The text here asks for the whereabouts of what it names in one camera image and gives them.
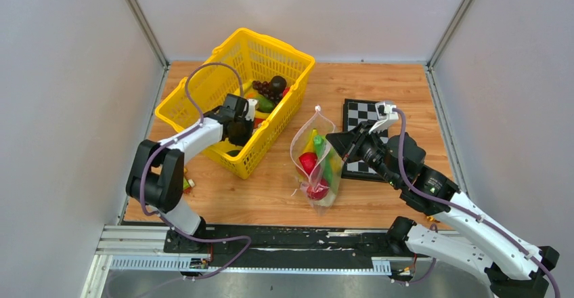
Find orange green mango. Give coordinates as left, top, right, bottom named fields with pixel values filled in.
left=246, top=91, right=275, bottom=113

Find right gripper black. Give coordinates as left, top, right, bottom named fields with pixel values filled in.
left=326, top=121, right=401, bottom=188

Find yellow plastic basket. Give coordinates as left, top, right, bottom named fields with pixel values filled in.
left=155, top=28, right=315, bottom=179

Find yellow banana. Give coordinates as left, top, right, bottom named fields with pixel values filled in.
left=303, top=129, right=318, bottom=153
left=242, top=81, right=252, bottom=93

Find yellow bell pepper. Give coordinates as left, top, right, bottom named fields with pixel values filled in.
left=329, top=152, right=343, bottom=176

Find dark red grapes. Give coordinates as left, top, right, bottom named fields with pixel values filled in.
left=252, top=81, right=283, bottom=104

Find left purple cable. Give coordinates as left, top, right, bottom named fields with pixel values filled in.
left=139, top=62, right=253, bottom=283

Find red green toy car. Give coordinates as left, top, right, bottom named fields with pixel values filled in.
left=183, top=179, right=195, bottom=194

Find green cucumber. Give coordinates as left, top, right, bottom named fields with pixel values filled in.
left=313, top=135, right=333, bottom=186

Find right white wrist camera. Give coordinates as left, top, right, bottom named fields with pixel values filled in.
left=368, top=101, right=399, bottom=134

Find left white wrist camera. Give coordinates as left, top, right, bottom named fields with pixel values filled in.
left=245, top=99, right=258, bottom=122

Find dark red pomegranate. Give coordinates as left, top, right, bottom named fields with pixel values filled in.
left=299, top=152, right=317, bottom=175

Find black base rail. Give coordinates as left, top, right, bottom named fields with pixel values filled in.
left=163, top=224, right=414, bottom=270

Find red yellow apple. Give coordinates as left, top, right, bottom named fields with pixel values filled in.
left=305, top=179, right=330, bottom=200

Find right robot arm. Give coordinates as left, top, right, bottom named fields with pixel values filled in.
left=326, top=124, right=561, bottom=297

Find green lettuce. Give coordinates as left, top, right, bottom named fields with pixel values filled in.
left=296, top=175, right=341, bottom=207

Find orange yellow toy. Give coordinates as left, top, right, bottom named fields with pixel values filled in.
left=426, top=215, right=440, bottom=223

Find dark avocado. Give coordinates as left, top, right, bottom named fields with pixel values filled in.
left=269, top=75, right=287, bottom=94

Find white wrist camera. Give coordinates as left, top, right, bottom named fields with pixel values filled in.
left=245, top=99, right=258, bottom=122
left=368, top=101, right=399, bottom=134

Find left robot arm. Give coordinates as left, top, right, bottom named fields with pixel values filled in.
left=125, top=94, right=257, bottom=253

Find aluminium frame base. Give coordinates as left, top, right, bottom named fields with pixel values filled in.
left=82, top=224, right=493, bottom=297

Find clear zip top bag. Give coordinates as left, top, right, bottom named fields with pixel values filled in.
left=289, top=105, right=343, bottom=215

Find black white checkerboard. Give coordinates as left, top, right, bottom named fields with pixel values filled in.
left=341, top=98, right=384, bottom=182

